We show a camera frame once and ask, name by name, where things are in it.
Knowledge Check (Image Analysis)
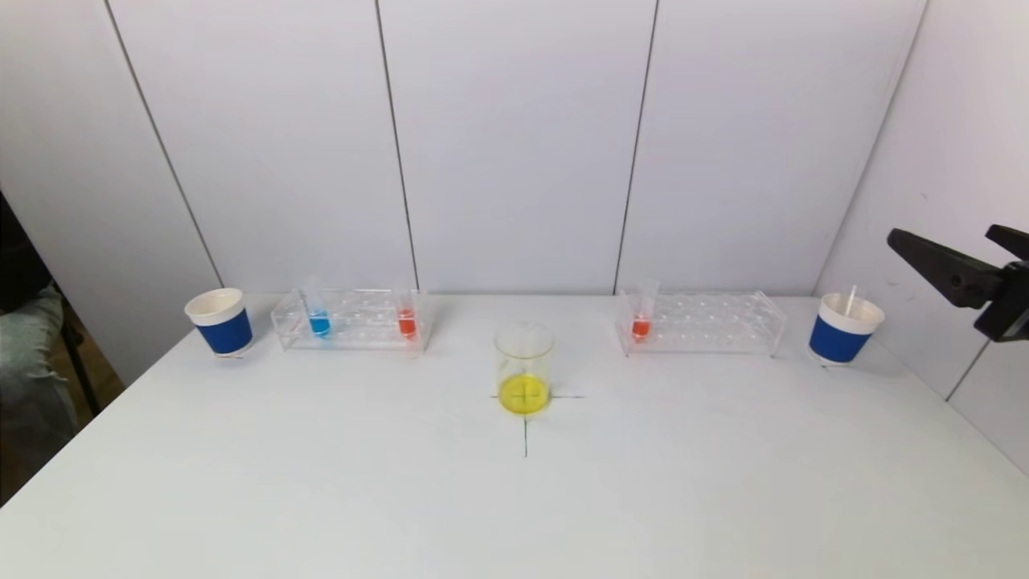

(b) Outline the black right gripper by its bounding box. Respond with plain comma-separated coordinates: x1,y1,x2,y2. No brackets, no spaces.
886,224,1029,343

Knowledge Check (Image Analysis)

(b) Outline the clear acrylic test tube rack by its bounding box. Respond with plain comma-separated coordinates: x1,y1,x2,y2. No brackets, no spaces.
616,291,788,358
272,289,433,352

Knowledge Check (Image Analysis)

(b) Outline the test tube with red pigment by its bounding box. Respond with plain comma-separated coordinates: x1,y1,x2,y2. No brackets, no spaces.
396,281,418,340
631,278,661,343

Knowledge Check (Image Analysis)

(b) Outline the clear glass beaker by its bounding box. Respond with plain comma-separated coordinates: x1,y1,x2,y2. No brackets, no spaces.
494,322,555,417

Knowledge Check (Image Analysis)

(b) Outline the test tube with blue pigment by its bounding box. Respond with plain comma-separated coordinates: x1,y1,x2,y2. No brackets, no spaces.
302,277,333,339

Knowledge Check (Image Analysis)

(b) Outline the blue paper cup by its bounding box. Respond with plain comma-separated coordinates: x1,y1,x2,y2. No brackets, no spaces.
807,294,885,368
184,287,255,357

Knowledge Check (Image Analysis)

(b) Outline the black stand leg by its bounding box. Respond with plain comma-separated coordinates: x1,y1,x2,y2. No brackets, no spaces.
60,310,103,415

